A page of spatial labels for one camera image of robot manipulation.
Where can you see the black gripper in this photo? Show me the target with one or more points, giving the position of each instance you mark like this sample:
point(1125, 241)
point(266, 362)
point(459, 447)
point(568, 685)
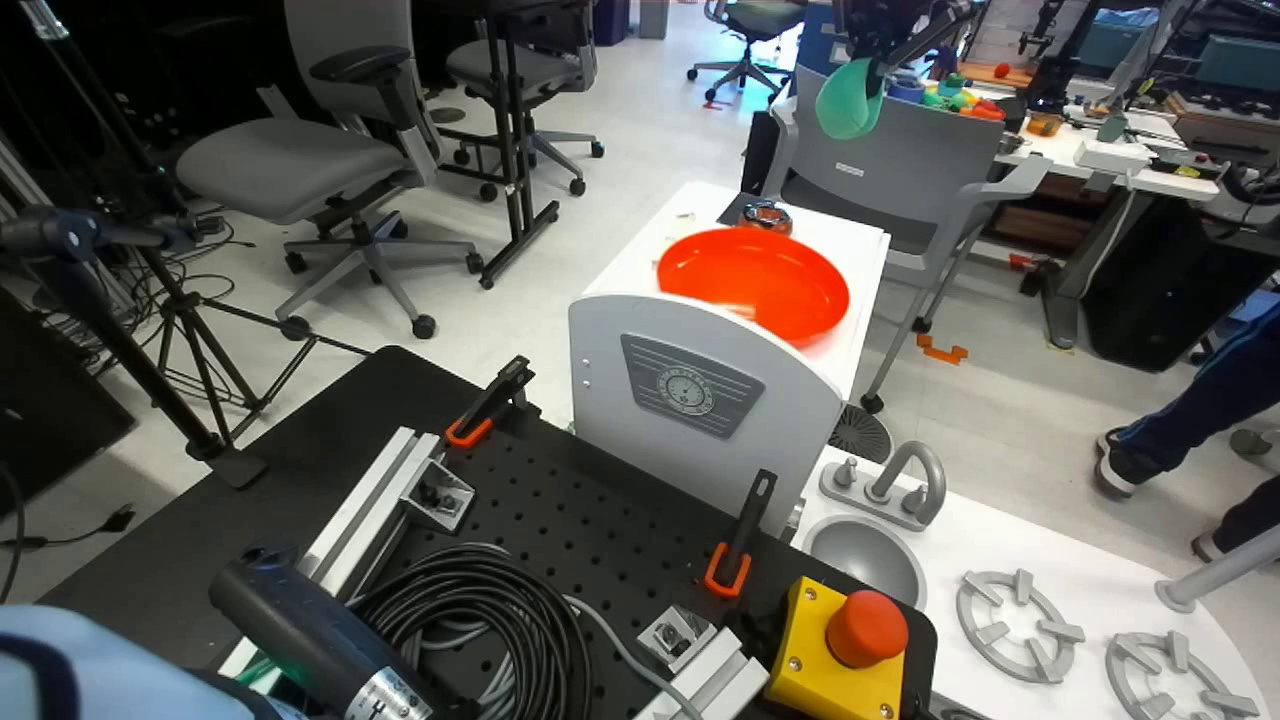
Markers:
point(893, 35)

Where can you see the green plush toy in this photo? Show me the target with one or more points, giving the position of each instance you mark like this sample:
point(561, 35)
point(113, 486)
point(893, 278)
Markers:
point(848, 102)

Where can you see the orange plate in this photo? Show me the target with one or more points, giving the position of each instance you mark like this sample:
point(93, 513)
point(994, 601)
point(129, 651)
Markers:
point(757, 274)

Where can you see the white toy kitchen cabinet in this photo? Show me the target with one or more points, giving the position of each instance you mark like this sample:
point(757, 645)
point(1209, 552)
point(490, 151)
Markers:
point(700, 398)

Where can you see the white toy stove top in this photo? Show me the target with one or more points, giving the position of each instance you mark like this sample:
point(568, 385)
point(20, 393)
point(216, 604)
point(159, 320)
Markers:
point(1028, 621)

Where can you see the small brown bowl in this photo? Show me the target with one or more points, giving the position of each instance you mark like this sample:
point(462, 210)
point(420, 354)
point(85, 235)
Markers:
point(770, 218)

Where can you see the standing person dark clothes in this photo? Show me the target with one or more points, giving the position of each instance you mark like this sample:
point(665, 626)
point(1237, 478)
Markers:
point(1232, 385)

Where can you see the orange clamp far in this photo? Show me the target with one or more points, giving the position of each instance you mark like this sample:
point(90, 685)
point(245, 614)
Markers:
point(504, 393)

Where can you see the orange clamp near cabinet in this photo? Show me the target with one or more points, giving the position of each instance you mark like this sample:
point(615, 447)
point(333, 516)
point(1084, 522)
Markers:
point(730, 562)

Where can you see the grey office chair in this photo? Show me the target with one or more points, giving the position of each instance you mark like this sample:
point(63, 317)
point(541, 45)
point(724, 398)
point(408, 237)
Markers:
point(338, 173)

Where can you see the yellow emergency stop button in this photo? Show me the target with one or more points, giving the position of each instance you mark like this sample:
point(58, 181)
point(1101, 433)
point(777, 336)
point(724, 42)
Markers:
point(841, 652)

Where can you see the aluminium extrusion rail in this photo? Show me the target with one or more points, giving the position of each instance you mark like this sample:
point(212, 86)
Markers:
point(366, 511)

